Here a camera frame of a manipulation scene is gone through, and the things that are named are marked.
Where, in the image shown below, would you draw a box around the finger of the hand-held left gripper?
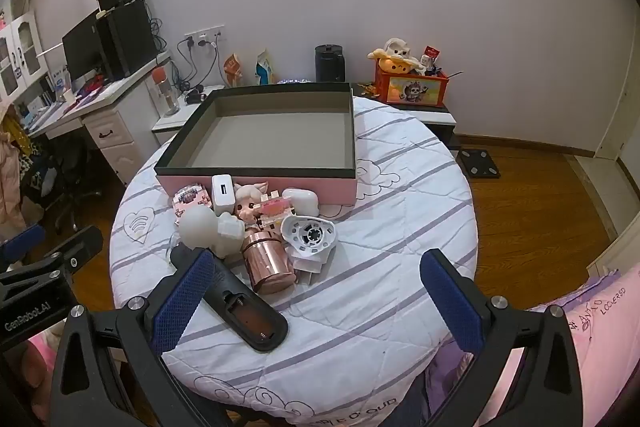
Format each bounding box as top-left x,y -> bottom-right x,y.
0,223 -> 47,265
10,226 -> 104,280

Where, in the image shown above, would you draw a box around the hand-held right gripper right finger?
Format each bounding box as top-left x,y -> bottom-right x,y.
419,249 -> 584,427

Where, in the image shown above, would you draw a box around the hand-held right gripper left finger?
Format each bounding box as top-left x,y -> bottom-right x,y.
50,248 -> 221,427

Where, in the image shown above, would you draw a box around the black remote control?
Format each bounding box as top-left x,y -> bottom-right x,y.
170,244 -> 290,353

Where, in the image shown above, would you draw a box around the white round-headed figurine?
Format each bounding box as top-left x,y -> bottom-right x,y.
178,203 -> 246,259

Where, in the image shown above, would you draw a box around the rose gold metal cylinder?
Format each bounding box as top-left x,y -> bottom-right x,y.
241,231 -> 299,294

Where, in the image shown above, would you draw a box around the white plug-in night light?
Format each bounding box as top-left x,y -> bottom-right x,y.
280,214 -> 337,279

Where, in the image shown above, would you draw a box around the pink box with black rim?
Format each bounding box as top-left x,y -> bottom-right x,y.
154,82 -> 357,208

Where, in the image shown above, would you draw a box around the pink jacket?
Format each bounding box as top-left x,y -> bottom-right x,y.
0,101 -> 32,229

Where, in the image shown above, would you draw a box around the black office chair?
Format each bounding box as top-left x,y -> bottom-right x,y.
29,136 -> 103,234

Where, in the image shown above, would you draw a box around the round table with striped cloth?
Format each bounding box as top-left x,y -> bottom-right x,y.
109,96 -> 479,426

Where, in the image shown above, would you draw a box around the white charger cube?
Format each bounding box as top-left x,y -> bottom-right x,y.
211,175 -> 236,216

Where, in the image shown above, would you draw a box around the pink-haired doll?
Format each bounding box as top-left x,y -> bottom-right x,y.
234,183 -> 267,229

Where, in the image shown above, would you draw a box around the white desk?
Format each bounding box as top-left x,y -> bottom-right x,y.
26,51 -> 174,188

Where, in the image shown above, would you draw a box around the black bathroom scale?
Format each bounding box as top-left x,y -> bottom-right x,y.
458,148 -> 501,180

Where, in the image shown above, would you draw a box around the pink printed bedsheet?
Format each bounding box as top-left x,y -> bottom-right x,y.
434,266 -> 640,427

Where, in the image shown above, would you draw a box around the white earbud case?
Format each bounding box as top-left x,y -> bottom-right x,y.
281,188 -> 321,218

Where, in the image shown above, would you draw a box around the bottle with orange cap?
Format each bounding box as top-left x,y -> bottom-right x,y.
152,65 -> 181,117

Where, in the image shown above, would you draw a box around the white glass-door cabinet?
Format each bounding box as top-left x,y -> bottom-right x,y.
0,9 -> 49,102

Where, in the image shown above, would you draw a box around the black computer monitor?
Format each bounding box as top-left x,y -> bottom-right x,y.
62,9 -> 109,84

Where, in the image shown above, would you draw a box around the black computer tower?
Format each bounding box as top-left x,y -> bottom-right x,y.
95,0 -> 159,81

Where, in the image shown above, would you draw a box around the orange printed toy box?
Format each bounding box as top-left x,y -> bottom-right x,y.
375,61 -> 450,106

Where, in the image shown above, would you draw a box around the orange snack bag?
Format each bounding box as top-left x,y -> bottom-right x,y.
223,53 -> 245,88

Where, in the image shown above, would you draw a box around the yellow plush toy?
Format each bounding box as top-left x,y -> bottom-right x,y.
368,49 -> 427,76

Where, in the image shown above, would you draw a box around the blue and white snack bag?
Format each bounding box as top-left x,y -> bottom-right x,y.
254,48 -> 277,86

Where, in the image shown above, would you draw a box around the white plush toy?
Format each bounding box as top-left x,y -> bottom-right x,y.
383,37 -> 412,58

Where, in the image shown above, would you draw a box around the black kettle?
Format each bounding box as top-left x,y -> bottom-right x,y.
314,44 -> 346,83

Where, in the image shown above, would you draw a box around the white bed frame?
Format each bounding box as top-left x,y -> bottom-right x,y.
585,205 -> 640,279

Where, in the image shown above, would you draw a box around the black power cables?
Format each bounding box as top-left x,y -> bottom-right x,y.
171,33 -> 221,92

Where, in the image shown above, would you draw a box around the white wall outlet strip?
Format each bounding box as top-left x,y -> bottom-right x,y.
183,25 -> 226,48

